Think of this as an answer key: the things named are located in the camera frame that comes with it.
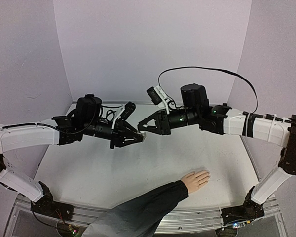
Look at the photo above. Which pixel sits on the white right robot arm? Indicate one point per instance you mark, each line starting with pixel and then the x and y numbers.
pixel 225 120

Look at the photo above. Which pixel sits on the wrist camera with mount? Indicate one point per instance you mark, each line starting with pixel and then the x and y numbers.
pixel 123 113
pixel 160 99

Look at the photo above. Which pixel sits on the dark sleeved forearm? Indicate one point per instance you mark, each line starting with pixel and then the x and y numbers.
pixel 140 216

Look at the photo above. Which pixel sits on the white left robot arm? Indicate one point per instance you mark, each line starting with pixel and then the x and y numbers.
pixel 56 131

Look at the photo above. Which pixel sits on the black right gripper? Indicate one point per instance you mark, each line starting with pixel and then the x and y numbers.
pixel 164 122

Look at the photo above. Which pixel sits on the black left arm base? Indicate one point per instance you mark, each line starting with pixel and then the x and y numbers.
pixel 46 205

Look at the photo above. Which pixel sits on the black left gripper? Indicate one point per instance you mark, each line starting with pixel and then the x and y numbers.
pixel 122 128

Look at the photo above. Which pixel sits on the mannequin hand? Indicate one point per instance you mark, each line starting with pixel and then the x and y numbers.
pixel 196 180

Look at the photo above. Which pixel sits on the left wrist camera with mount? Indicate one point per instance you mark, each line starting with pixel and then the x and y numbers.
pixel 123 113

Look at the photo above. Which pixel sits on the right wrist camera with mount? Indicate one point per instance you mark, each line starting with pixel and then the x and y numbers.
pixel 160 99

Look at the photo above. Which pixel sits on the aluminium table frame rail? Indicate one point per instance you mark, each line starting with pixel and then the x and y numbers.
pixel 23 222

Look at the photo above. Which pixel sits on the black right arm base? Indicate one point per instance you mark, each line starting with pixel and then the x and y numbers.
pixel 248 211

